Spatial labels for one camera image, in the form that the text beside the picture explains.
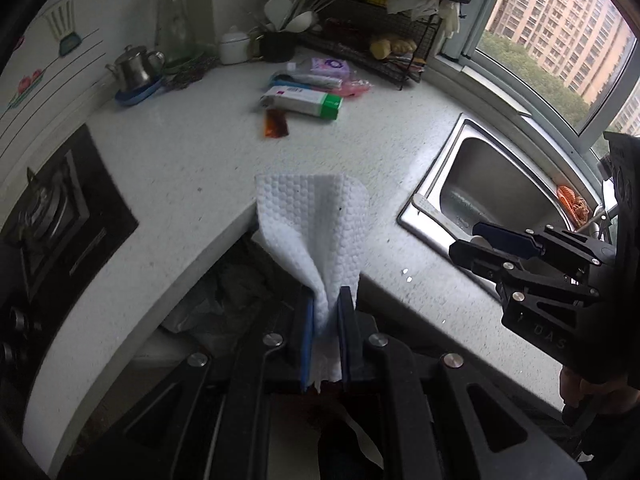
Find white and green box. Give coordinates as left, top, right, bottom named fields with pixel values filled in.
left=260, top=85, right=344, bottom=121

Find blue saucer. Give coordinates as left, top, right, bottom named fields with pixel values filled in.
left=114, top=76, right=166, bottom=107

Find person's leg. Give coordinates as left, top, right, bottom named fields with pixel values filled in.
left=269, top=394, right=383, bottom=480

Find tomato plate wall sticker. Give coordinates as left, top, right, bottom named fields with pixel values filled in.
left=9, top=69, right=47, bottom=109

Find spatula wall sticker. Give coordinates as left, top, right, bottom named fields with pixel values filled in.
left=42, top=0, right=81, bottom=57

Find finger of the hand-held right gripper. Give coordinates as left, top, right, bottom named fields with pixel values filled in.
left=472, top=222, right=602, bottom=267
left=448, top=240, right=599, bottom=304

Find small brown packet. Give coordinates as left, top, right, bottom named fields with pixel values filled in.
left=263, top=108, right=291, bottom=139

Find white rubber gloves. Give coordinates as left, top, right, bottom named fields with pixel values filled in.
left=389, top=0, right=462, bottom=39

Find black wire rack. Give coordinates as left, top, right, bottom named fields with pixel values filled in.
left=292, top=0, right=452, bottom=92

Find steel teapot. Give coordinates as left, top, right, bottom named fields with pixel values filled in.
left=105, top=44, right=166, bottom=92

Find purple packet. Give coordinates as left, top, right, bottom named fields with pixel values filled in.
left=310, top=56, right=354, bottom=79

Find apartment buildings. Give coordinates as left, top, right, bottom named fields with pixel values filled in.
left=486, top=0, right=640, bottom=136

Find grey plastic bag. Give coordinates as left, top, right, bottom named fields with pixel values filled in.
left=159, top=259, right=282, bottom=347

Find window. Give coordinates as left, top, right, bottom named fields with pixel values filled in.
left=440, top=0, right=640, bottom=158

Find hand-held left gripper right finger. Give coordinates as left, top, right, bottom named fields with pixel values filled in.
left=336, top=285, right=587, bottom=480

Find dark patterned pot mat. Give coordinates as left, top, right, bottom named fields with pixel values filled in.
left=164, top=52, right=221, bottom=89

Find glass vase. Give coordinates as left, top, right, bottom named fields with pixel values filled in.
left=153, top=0, right=196, bottom=64

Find person's right hand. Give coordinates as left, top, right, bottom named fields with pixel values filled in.
left=559, top=367, right=603, bottom=413

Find white paper towel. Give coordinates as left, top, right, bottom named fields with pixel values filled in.
left=253, top=172, right=371, bottom=397

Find white spoon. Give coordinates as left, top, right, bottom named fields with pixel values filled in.
left=286, top=10, right=321, bottom=32
left=263, top=0, right=294, bottom=32

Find orange scrubber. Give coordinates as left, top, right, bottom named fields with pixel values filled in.
left=557, top=185, right=591, bottom=227

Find white and blue tube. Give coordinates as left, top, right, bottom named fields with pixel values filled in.
left=272, top=72, right=346, bottom=89

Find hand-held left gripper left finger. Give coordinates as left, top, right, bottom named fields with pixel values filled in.
left=60, top=284, right=321, bottom=480

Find potato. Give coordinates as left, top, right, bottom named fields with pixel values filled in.
left=369, top=34, right=394, bottom=59

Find black gas stove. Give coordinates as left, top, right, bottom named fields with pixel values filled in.
left=0, top=124, right=140, bottom=392

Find white lidded jar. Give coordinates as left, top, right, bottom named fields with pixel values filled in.
left=218, top=25, right=251, bottom=65

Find steel sink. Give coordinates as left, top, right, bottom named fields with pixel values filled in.
left=397, top=112, right=609, bottom=302

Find black utensil holder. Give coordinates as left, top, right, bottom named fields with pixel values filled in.
left=258, top=30, right=297, bottom=64

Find steel faucet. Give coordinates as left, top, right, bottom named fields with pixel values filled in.
left=591, top=204, right=619, bottom=241

